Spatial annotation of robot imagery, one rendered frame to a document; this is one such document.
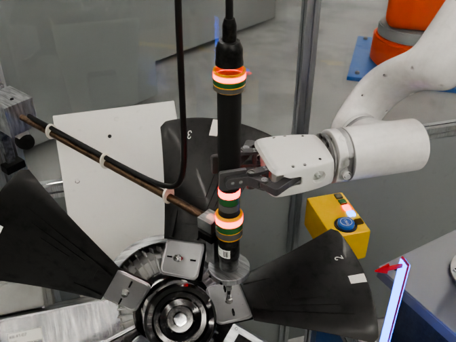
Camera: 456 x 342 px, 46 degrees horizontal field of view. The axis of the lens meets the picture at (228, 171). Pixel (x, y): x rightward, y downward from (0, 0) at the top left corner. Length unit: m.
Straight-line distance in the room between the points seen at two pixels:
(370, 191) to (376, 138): 1.14
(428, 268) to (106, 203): 0.79
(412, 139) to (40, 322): 0.72
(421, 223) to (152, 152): 1.30
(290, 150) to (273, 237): 1.13
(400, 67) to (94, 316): 0.69
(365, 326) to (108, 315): 0.47
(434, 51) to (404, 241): 1.45
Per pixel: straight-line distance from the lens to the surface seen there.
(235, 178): 0.77
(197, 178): 0.97
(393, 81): 0.91
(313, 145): 0.82
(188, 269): 0.94
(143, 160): 1.18
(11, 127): 1.24
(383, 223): 2.11
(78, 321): 1.07
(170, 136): 1.02
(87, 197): 1.17
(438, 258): 1.47
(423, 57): 0.85
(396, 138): 0.86
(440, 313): 1.34
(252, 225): 1.85
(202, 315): 0.92
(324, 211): 1.36
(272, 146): 0.82
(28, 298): 1.11
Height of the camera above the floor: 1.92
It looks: 35 degrees down
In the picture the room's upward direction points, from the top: straight up
